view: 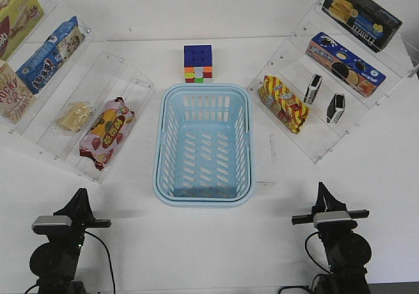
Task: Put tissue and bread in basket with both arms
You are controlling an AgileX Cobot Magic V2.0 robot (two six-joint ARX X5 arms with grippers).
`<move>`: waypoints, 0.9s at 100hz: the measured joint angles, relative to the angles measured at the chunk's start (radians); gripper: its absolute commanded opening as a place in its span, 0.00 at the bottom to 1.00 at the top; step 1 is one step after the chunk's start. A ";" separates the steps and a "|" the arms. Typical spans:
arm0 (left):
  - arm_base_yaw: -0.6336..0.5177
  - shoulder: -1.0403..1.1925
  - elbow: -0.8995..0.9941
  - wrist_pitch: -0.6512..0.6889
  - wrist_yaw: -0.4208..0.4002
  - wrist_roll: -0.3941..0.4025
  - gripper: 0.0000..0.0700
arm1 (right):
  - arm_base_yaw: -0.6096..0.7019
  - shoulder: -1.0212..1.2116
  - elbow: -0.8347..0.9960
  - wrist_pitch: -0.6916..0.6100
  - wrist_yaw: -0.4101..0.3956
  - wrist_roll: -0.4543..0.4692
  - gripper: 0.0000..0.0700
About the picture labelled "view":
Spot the black Franzzi biscuit box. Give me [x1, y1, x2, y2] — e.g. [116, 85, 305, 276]
[321, 0, 402, 52]

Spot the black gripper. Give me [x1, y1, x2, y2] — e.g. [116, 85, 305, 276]
[291, 182, 369, 261]
[52, 188, 111, 257]

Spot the pink strawberry snack bag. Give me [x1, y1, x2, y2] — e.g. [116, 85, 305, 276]
[79, 97, 136, 170]

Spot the beige Pocky box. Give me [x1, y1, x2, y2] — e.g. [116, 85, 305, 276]
[0, 60, 36, 124]

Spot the red yellow striped snack bag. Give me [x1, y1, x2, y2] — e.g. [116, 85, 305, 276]
[258, 75, 310, 134]

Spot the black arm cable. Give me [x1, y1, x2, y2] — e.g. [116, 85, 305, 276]
[83, 230, 117, 294]
[277, 231, 331, 294]

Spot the multicolour puzzle cube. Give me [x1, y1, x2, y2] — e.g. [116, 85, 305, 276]
[183, 45, 213, 83]

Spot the yellow-green snack box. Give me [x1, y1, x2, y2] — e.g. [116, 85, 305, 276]
[1, 0, 45, 61]

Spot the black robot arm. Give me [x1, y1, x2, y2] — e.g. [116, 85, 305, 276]
[29, 188, 111, 293]
[291, 182, 372, 293]

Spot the clear acrylic right shelf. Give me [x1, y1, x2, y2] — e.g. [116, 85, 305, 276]
[248, 1, 418, 162]

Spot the blue sandwich cookie box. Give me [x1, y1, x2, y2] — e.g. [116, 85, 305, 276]
[306, 32, 386, 98]

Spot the clear acrylic shelf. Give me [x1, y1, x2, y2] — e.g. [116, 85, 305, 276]
[1, 0, 153, 181]
[248, 1, 418, 162]

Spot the light blue plastic basket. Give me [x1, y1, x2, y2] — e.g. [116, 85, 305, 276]
[153, 84, 255, 207]

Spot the clear acrylic left shelf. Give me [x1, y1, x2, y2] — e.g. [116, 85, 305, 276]
[1, 0, 153, 181]

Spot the black white tissue pack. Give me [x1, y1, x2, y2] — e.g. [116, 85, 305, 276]
[304, 74, 323, 105]

